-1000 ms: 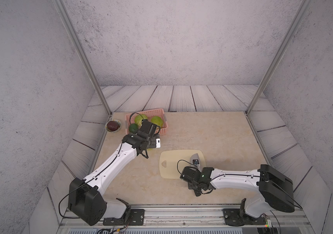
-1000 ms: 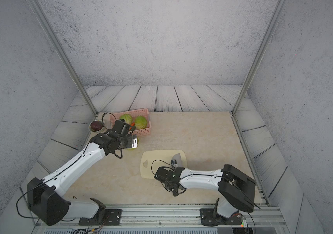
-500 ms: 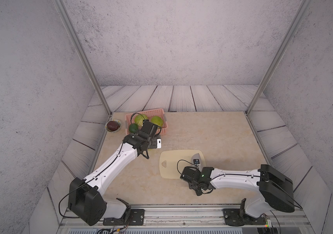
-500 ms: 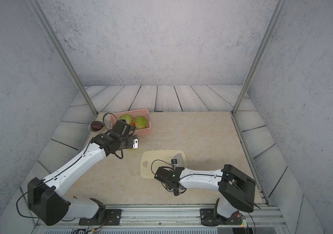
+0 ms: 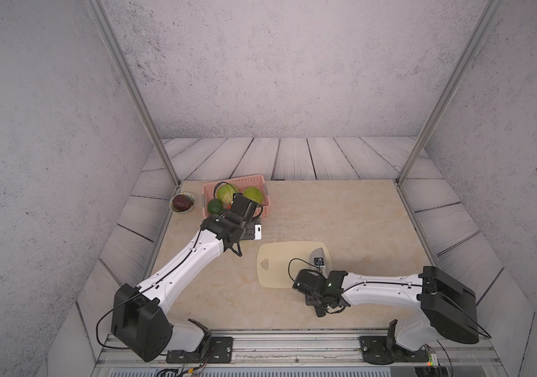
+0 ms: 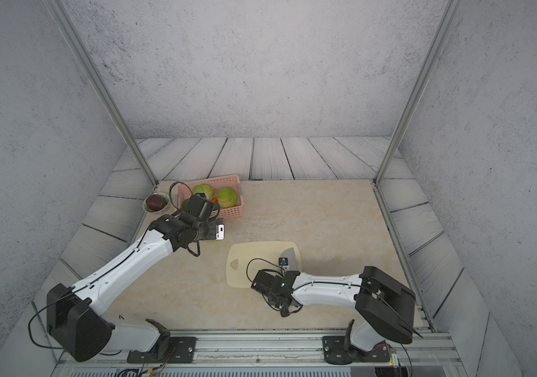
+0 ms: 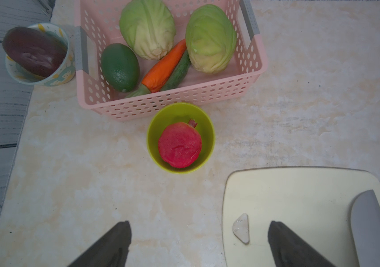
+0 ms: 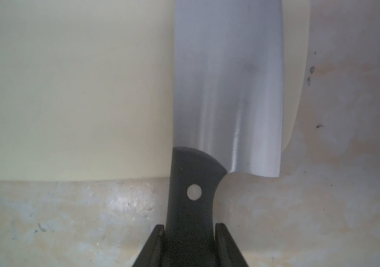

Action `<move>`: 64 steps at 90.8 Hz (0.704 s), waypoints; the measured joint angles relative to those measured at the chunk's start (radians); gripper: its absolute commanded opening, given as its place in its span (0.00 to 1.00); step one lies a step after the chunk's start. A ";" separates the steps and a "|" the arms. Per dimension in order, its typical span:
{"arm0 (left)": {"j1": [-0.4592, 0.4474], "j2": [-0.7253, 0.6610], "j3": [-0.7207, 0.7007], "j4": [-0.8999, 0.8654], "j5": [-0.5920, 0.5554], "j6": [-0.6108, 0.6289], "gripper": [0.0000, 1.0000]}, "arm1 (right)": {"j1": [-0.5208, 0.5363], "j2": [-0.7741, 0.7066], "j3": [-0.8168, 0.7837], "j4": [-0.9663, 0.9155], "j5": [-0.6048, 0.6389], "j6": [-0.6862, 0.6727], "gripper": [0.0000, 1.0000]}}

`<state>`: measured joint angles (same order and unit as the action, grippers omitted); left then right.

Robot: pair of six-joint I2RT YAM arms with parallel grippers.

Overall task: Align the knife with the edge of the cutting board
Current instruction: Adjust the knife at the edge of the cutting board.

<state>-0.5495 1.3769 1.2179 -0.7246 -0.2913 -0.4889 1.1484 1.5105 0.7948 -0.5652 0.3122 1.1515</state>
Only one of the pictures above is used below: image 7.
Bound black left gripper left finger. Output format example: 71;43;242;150
69;221;132;267

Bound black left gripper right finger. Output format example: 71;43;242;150
268;221;334;267

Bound cream plastic cutting board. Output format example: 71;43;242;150
222;167;380;267

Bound black handled cleaver knife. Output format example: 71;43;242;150
350;190;380;267

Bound red pomegranate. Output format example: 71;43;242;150
158;119;202;169

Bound lime green bowl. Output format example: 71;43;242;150
147;102;216;174

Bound orange carrot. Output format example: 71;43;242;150
126;39;187;98

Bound green cucumber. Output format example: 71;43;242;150
161;50;191;91

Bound patterned ceramic cup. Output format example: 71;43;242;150
5;22;76;87

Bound green avocado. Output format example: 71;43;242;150
101;43;140;93

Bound purple eggplant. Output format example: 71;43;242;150
2;27;67;78

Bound pink plastic basket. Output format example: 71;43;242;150
74;1;268;121

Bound left green cabbage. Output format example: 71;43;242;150
120;0;176;60

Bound green cabbage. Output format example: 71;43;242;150
185;4;237;74
120;0;176;60

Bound right green cabbage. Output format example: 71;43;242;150
185;4;237;74

